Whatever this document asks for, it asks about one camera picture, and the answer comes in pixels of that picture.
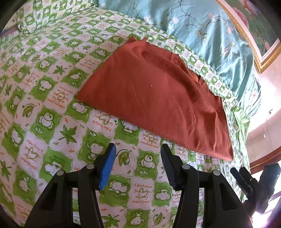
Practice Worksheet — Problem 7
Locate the orange knitted sweater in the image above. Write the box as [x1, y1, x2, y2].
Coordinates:
[77, 38, 233, 161]

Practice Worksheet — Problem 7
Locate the green checkered bed quilt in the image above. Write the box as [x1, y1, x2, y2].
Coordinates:
[1, 5, 249, 227]

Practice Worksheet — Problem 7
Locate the gold framed landscape painting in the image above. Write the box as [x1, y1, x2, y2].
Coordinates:
[217, 0, 280, 74]

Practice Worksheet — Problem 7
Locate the teal floral duvet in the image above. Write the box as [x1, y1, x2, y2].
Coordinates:
[94, 0, 261, 117]

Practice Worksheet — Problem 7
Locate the green checkered pillow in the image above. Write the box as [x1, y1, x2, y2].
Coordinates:
[17, 0, 94, 33]

